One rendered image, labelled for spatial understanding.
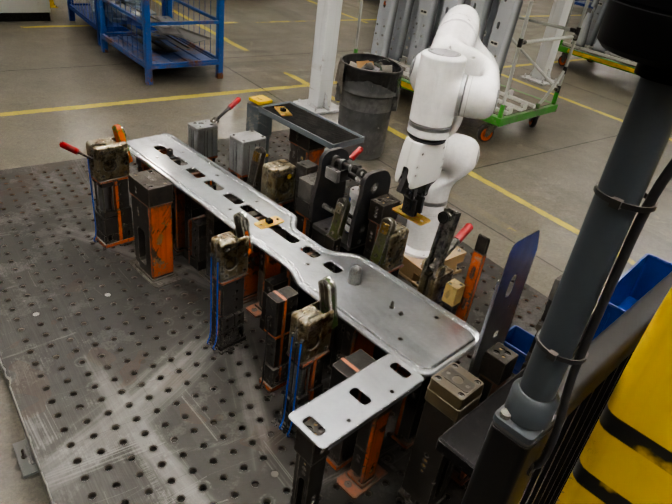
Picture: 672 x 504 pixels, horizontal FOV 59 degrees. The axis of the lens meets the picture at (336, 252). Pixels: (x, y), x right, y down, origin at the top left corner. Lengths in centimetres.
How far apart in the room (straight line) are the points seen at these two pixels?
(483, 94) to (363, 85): 336
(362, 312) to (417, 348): 16
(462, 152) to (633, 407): 146
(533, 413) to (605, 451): 16
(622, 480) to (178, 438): 111
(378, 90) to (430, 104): 335
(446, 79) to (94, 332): 117
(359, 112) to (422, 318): 329
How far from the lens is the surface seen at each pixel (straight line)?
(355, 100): 454
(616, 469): 55
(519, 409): 40
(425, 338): 134
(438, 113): 115
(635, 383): 50
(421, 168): 119
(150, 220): 183
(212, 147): 218
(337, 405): 115
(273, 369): 153
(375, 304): 141
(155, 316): 181
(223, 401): 157
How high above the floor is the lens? 183
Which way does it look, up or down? 32 degrees down
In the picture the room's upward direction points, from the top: 8 degrees clockwise
